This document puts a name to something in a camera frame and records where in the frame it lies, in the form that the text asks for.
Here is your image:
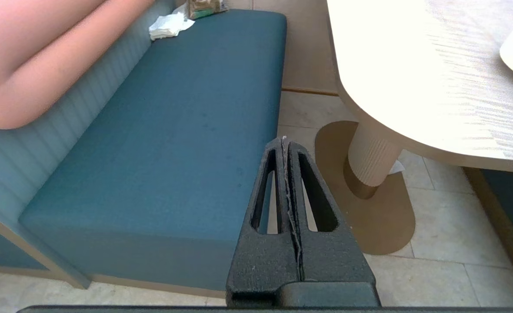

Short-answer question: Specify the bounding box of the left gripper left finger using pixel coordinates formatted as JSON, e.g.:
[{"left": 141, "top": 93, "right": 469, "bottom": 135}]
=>
[{"left": 226, "top": 138, "right": 304, "bottom": 307}]

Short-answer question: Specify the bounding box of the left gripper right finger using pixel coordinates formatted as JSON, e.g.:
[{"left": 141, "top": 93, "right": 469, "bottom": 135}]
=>
[{"left": 285, "top": 141, "right": 381, "bottom": 307}]

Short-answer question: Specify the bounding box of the white crumpled tissue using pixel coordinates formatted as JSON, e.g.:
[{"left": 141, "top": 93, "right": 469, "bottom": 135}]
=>
[{"left": 149, "top": 10, "right": 195, "bottom": 41}]

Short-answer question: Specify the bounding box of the printed snack bag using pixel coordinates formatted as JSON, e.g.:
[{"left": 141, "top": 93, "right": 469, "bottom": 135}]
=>
[{"left": 186, "top": 0, "right": 230, "bottom": 20}]

